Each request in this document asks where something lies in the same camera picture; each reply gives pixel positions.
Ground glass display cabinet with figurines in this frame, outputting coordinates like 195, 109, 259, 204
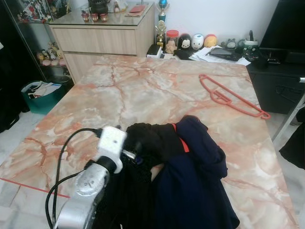
2, 0, 76, 89

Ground white round toy figure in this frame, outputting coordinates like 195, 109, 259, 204
192, 33, 206, 50

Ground green white cup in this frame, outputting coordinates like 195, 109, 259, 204
243, 30, 261, 52

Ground black wallet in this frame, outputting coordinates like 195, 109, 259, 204
207, 46, 242, 62

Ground light wooden cabinet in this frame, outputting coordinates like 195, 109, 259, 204
49, 2, 158, 81

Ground black flat television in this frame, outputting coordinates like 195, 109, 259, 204
260, 0, 305, 52

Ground orange round toy figure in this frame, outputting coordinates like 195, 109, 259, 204
204, 34, 219, 49

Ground gold trophy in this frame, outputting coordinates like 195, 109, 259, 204
155, 20, 168, 46

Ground small white box device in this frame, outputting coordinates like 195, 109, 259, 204
146, 44, 165, 59

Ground black shirt with red collar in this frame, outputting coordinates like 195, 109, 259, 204
93, 114, 241, 229

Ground coral plastic hanger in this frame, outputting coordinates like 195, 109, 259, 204
198, 73, 272, 120

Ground dark teapot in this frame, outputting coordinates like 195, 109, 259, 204
88, 0, 112, 14

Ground blue ball trophy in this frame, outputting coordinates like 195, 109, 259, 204
157, 0, 170, 22

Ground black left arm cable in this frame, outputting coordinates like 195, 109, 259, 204
45, 127, 103, 229

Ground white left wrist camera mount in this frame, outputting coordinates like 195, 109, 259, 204
95, 125, 128, 166

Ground black television console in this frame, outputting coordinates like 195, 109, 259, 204
247, 48, 305, 115

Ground flat red box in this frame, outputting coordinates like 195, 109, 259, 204
128, 4, 146, 14

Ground red lidded jar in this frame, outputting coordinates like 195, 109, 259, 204
164, 30, 181, 54

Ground teal waste bin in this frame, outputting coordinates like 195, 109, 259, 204
21, 80, 66, 115

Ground black round toy figure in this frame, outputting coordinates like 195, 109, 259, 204
178, 33, 193, 51

